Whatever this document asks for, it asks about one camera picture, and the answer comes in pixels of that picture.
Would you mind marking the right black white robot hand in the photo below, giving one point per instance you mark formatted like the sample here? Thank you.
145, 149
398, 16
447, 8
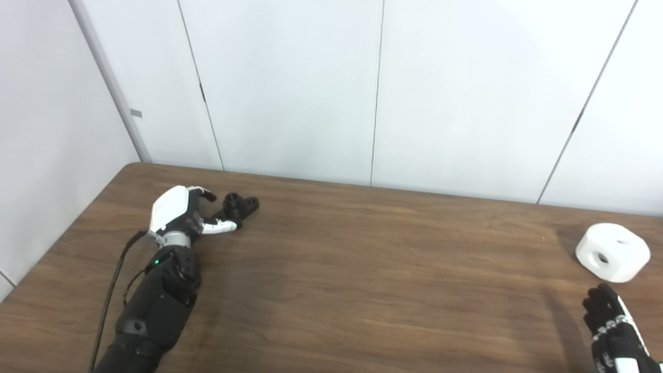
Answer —
616, 342

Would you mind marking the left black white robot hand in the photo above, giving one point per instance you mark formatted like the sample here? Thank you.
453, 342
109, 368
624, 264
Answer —
168, 207

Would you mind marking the black flanged holder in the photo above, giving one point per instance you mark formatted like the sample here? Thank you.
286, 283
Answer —
239, 207

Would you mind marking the round white piece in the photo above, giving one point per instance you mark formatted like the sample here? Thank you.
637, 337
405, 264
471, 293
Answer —
621, 243

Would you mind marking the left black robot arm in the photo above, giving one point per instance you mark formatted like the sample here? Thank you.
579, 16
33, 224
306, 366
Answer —
155, 305

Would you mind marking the small gray wall tag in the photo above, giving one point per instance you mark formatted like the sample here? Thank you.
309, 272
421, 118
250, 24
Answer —
135, 113

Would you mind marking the gray wall corner trim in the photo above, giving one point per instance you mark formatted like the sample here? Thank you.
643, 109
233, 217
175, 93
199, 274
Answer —
111, 88

